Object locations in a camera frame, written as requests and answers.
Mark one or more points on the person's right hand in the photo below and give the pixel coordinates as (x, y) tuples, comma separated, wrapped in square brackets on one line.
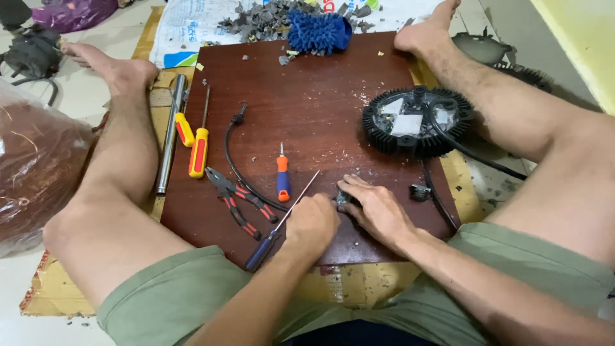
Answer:
[(382, 211)]

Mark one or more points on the person's left hand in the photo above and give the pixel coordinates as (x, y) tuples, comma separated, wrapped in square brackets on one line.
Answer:
[(312, 226)]

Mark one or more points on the person's left fingers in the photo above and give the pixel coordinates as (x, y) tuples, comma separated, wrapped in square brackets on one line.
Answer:
[(329, 205)]

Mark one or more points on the small orange blue screwdriver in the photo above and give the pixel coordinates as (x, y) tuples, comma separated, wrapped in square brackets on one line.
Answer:
[(283, 178)]

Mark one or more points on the yellow cardboard sheet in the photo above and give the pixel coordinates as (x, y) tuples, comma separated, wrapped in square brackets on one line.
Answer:
[(365, 283)]

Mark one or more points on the red black pliers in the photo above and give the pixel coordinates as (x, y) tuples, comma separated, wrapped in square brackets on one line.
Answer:
[(238, 199)]

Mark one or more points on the small grey metal part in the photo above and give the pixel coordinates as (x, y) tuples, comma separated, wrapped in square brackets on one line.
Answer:
[(420, 192)]

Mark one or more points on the dark brown wooden board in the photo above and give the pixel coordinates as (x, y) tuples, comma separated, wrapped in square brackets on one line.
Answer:
[(307, 105)]

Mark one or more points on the round black finned lamp housing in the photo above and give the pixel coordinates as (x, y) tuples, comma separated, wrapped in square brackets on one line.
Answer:
[(408, 126)]

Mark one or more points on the large yellow red screwdriver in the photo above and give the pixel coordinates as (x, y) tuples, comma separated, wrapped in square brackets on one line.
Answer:
[(199, 154)]

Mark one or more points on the short yellow red screwdriver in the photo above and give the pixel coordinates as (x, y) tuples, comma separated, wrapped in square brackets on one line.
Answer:
[(184, 129)]

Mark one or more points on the green shorts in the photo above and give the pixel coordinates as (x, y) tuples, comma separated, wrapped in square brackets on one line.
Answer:
[(182, 293)]

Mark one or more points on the chrome metal tube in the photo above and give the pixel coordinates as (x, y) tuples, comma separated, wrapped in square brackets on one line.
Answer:
[(169, 139)]

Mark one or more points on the blue chenille cleaning mitt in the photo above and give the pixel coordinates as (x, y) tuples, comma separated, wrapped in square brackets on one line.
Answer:
[(318, 32)]

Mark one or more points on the pile of grey plastic fragments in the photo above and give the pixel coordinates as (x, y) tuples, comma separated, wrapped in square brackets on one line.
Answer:
[(262, 21)]

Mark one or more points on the person's right leg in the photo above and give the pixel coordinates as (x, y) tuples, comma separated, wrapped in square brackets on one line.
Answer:
[(528, 144)]

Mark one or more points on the person's leg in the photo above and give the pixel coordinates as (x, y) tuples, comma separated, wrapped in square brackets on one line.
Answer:
[(528, 144), (120, 192)]

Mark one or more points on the person's left leg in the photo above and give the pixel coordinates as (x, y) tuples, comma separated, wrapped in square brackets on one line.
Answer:
[(120, 192)]

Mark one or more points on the grey round lamp shell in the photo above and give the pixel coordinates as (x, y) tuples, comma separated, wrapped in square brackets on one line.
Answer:
[(480, 47)]

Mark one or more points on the white woven sack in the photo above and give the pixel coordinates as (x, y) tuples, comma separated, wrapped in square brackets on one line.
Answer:
[(192, 29)]

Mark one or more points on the black finned heat sink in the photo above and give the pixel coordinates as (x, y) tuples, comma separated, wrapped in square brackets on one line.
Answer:
[(526, 77)]

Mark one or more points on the purple plastic bag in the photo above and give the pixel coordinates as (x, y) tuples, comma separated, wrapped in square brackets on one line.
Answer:
[(77, 12)]

